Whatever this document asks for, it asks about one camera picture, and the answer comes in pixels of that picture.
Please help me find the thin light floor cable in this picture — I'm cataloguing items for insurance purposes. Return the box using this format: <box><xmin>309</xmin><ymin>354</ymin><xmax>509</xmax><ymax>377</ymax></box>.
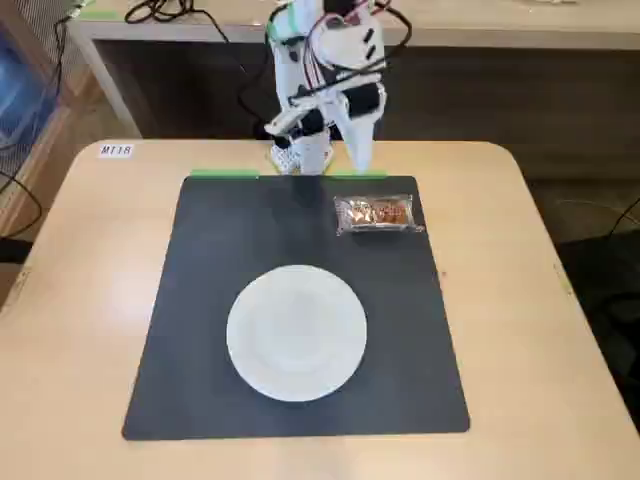
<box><xmin>558</xmin><ymin>194</ymin><xmax>640</xmax><ymax>238</ymax></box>

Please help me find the coiled black cable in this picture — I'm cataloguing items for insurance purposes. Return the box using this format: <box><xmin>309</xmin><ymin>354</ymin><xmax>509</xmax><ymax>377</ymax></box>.
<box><xmin>123</xmin><ymin>0</ymin><xmax>274</xmax><ymax>140</ymax></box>

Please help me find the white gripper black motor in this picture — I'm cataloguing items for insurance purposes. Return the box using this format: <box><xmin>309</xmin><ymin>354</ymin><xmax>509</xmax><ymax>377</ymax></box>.
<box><xmin>263</xmin><ymin>68</ymin><xmax>389</xmax><ymax>173</ymax></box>

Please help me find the beige table edge sticker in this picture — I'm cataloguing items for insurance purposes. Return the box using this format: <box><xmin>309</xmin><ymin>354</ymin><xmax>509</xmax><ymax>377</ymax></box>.
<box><xmin>552</xmin><ymin>263</ymin><xmax>577</xmax><ymax>299</ymax></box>

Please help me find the short green tape strip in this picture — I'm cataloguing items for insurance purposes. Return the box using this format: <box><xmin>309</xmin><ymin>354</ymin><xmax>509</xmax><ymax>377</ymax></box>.
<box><xmin>330</xmin><ymin>169</ymin><xmax>389</xmax><ymax>180</ymax></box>

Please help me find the thin black hanging cable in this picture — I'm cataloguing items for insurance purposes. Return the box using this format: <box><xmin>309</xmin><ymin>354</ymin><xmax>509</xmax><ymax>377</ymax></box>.
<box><xmin>48</xmin><ymin>3</ymin><xmax>81</xmax><ymax>109</ymax></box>

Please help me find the white long desk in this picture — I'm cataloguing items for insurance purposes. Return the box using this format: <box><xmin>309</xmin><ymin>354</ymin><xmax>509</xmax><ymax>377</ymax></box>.
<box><xmin>67</xmin><ymin>0</ymin><xmax>640</xmax><ymax>139</ymax></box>

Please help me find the brown snack packet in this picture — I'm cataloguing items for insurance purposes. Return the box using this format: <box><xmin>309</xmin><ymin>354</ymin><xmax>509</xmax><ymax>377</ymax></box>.
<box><xmin>333</xmin><ymin>193</ymin><xmax>425</xmax><ymax>236</ymax></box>

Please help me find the blue plastic bin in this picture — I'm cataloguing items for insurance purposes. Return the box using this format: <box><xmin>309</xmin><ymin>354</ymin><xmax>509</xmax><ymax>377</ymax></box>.
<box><xmin>0</xmin><ymin>19</ymin><xmax>57</xmax><ymax>144</ymax></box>

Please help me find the wooden shelf unit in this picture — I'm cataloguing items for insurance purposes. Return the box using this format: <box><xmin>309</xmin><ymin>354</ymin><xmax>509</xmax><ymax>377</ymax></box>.
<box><xmin>0</xmin><ymin>0</ymin><xmax>117</xmax><ymax>241</ymax></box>

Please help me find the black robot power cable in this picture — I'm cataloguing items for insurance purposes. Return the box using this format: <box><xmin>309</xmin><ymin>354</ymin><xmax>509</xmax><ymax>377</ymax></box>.
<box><xmin>372</xmin><ymin>0</ymin><xmax>416</xmax><ymax>71</ymax></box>

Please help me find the dark grey square mat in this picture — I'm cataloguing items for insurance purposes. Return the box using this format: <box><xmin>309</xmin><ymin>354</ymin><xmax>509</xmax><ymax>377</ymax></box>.
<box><xmin>122</xmin><ymin>174</ymin><xmax>471</xmax><ymax>442</ymax></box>

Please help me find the black block beside table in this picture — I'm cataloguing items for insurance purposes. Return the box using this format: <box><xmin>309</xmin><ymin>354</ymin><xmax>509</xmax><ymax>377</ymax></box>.
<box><xmin>0</xmin><ymin>236</ymin><xmax>33</xmax><ymax>265</ymax></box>

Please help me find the white round dish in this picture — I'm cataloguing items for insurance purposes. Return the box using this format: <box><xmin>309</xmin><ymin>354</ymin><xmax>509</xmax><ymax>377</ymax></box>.
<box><xmin>226</xmin><ymin>264</ymin><xmax>369</xmax><ymax>403</ymax></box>

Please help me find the black looped floor cable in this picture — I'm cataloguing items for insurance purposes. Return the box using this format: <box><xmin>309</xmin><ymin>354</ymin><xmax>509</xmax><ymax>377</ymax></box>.
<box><xmin>0</xmin><ymin>168</ymin><xmax>42</xmax><ymax>238</ymax></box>

